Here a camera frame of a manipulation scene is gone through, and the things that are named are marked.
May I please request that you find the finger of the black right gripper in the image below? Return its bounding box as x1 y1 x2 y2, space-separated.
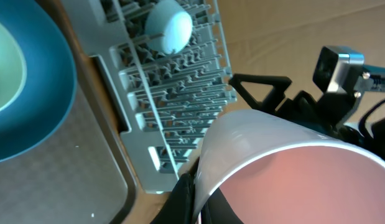
228 73 292 114

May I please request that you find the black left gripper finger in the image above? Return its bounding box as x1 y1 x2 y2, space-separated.
151 173 195 224

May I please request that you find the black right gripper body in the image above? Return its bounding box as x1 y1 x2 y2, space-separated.
266 91 385 160

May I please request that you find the pink cup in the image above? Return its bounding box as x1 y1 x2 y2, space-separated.
193 110 385 223

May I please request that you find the light blue bowl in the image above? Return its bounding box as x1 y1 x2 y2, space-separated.
144 0 193 54

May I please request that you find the grey dishwasher rack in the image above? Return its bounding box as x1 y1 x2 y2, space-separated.
62 0 236 194

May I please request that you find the brown serving tray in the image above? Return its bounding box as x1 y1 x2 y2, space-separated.
0 1 136 223

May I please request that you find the dark blue plate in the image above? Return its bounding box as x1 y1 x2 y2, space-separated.
0 0 77 162

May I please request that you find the mint green bowl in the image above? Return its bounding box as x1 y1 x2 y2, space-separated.
0 23 27 112

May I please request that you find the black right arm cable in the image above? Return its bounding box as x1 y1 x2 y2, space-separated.
358 96 385 138

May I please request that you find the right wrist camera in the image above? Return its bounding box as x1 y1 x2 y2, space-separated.
313 45 364 93

